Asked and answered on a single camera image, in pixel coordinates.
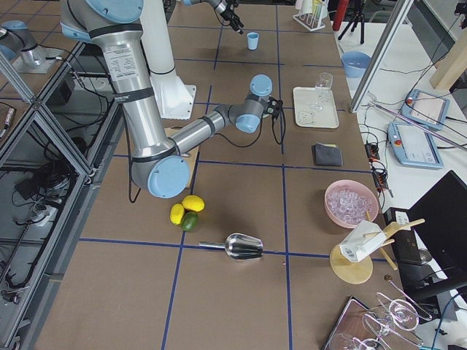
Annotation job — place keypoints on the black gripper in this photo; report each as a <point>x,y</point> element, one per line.
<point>228,14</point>

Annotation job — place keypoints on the light blue plastic cup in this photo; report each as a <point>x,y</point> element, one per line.
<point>252,40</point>

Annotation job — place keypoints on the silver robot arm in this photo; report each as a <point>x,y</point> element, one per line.
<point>134,39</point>
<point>213,4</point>

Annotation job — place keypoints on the pink bowl of ice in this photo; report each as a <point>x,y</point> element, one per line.
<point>347,203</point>

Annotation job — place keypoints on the shiny metal ice scoop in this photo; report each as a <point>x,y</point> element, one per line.
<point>239,246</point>

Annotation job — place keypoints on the clear wine glass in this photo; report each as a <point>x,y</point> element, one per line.
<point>323,89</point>

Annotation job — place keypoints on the cream bear serving tray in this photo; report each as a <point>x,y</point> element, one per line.
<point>306,113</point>

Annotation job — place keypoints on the large blue basin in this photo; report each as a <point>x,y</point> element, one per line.
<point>355,63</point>

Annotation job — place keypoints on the folded grey cloth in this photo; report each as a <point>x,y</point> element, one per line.
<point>325,155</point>

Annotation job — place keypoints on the yellow lemon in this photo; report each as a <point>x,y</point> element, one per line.
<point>193,203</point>
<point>177,213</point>

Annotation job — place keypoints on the green lime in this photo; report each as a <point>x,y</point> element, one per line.
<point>189,221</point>

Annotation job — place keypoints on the blue teach pendant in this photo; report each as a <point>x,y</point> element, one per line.
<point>426,109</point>
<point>413,147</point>

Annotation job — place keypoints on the white paper box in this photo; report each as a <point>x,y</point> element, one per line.
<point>364,239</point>

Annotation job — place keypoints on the wooden cup stand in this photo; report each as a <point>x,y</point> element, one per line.
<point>360,272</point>

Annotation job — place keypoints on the upturned wine glass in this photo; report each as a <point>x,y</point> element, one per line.
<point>403,312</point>

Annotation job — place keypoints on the white wire rack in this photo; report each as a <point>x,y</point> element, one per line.
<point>311,14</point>

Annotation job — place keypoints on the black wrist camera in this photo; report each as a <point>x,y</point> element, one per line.
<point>274,107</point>

